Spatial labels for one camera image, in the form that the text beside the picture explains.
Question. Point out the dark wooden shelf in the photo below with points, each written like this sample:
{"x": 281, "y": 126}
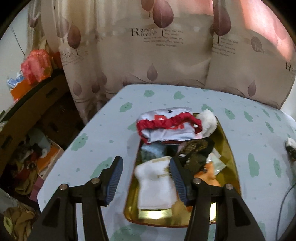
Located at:
{"x": 48, "y": 105}

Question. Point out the gold red toffee tin box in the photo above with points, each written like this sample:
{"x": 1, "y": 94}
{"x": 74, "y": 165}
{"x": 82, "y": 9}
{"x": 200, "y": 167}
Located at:
{"x": 178, "y": 215}

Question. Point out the dark brown patterned cloth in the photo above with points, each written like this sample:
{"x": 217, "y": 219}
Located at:
{"x": 193, "y": 156}

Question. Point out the orange rubber chick toy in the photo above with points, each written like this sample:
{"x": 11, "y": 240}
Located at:
{"x": 208, "y": 175}

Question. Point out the red plastic bag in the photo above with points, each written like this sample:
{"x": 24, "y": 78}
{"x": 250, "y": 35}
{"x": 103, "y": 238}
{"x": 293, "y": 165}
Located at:
{"x": 37, "y": 67}

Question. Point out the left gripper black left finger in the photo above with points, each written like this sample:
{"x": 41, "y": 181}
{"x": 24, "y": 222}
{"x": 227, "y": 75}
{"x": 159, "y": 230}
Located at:
{"x": 58, "y": 220}

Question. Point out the beige leaf print curtain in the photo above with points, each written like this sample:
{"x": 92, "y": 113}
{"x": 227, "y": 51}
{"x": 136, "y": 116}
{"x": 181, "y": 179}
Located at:
{"x": 237, "y": 47}

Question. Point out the red grey printed garment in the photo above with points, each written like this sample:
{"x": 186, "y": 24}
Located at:
{"x": 168, "y": 125}

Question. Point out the light blue cloth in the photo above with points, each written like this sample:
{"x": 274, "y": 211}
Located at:
{"x": 152, "y": 151}

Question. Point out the white fluffy yellow slipper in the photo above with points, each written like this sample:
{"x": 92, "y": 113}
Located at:
{"x": 208, "y": 121}

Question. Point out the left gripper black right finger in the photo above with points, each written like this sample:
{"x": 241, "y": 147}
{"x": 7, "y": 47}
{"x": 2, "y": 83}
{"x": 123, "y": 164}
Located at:
{"x": 234, "y": 220}

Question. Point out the green cloud patterned tablecloth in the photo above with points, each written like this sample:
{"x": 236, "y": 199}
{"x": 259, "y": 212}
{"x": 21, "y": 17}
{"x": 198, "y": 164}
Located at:
{"x": 256, "y": 134}

